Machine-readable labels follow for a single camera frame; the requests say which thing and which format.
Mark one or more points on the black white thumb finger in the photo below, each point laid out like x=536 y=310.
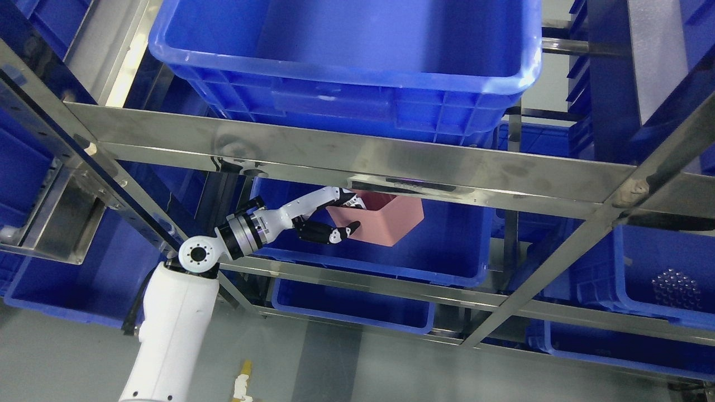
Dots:
x=322 y=233

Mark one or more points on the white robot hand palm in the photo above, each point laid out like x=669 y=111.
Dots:
x=273 y=222

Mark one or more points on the pink plastic storage box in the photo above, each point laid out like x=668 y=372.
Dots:
x=385 y=220

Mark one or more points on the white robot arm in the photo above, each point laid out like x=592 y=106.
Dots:
x=181 y=293

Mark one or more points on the blue bin middle shelf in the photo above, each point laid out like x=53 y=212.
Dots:
x=449 y=247

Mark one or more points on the large blue bin top shelf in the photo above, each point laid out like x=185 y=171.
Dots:
x=440 y=72

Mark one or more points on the stainless steel shelf rack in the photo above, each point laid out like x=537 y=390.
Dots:
x=85 y=177

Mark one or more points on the blue bin bottom centre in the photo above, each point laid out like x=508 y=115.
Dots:
x=354 y=306

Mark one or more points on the blue bin lower left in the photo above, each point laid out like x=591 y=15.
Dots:
x=99 y=291

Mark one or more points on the blue bin bottom right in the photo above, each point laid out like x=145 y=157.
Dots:
x=625 y=350

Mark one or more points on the blue bin right with balls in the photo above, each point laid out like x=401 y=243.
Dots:
x=649 y=272

